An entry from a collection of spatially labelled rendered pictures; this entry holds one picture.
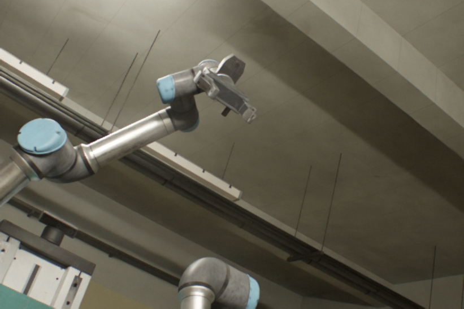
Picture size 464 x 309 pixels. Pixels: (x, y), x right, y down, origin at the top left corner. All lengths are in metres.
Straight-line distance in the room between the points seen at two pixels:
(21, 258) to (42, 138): 0.53
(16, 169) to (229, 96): 0.58
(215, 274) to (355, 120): 4.58
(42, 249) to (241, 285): 0.68
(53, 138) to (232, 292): 0.62
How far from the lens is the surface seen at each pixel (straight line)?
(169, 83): 1.46
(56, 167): 1.47
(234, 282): 1.46
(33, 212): 9.12
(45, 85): 5.87
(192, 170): 6.24
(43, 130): 1.44
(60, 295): 1.80
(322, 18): 4.22
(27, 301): 1.73
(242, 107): 1.33
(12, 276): 1.81
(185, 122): 1.56
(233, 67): 1.39
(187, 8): 5.14
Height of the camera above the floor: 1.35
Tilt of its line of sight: 32 degrees up
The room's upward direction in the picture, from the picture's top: 18 degrees clockwise
